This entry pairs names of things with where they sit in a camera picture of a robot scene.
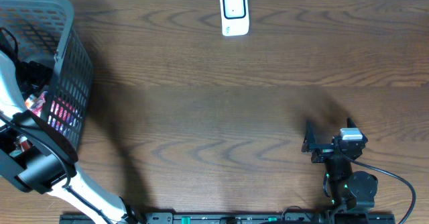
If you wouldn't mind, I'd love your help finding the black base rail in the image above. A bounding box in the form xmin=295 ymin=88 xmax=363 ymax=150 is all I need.
xmin=59 ymin=211 xmax=396 ymax=224

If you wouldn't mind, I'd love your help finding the brown orange candy bar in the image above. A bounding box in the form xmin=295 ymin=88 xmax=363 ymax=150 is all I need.
xmin=14 ymin=135 xmax=33 ymax=152

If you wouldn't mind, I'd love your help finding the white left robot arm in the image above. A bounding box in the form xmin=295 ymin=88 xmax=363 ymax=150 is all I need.
xmin=1 ymin=50 xmax=144 ymax=223

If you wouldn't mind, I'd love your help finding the dark grey plastic basket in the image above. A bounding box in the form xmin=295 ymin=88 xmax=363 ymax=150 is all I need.
xmin=0 ymin=0 xmax=95 ymax=193

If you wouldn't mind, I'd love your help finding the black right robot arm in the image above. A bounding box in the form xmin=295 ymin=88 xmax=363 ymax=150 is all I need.
xmin=302 ymin=118 xmax=378 ymax=224

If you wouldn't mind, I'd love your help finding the red purple snack packet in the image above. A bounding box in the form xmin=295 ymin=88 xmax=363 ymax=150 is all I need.
xmin=25 ymin=91 xmax=80 ymax=134

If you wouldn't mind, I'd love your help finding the white barcode scanner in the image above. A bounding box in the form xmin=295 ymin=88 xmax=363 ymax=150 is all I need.
xmin=219 ymin=0 xmax=250 ymax=37

